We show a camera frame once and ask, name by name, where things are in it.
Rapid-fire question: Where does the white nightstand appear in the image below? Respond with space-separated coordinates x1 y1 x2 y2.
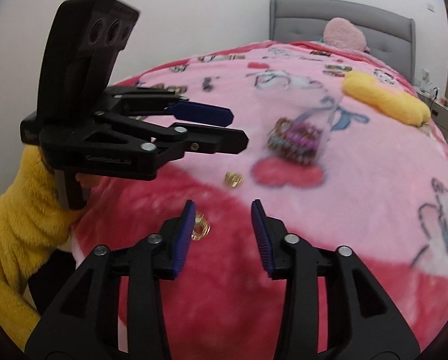
415 82 448 130

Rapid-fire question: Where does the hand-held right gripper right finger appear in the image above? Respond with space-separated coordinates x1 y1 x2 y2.
251 199 421 360

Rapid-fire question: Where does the pink printed blanket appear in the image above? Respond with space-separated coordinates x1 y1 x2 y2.
68 41 448 360

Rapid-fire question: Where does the person's left forearm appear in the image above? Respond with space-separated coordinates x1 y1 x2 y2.
0 144 84 351

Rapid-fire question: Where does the pink plush pillow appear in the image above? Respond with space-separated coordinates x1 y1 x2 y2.
323 17 371 51

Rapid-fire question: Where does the yellow plush pillow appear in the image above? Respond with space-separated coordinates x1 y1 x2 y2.
341 71 431 126

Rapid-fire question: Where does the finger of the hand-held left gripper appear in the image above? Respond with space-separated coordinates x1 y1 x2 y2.
100 84 234 127
92 112 249 154

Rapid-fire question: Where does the large brown wooden bead bracelet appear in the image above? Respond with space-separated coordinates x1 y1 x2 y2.
267 117 297 147

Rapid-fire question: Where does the clear plastic container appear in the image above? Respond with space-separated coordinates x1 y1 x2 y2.
265 95 344 166

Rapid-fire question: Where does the purple bead bracelet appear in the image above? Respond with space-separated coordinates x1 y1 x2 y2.
284 124 322 162

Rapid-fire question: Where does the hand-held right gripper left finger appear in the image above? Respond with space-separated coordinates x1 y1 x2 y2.
24 199 196 360

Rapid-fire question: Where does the light blue bead bracelet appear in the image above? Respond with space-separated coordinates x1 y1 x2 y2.
268 135 289 151

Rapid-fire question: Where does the grey upholstered headboard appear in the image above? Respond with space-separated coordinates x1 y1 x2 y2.
269 0 416 83

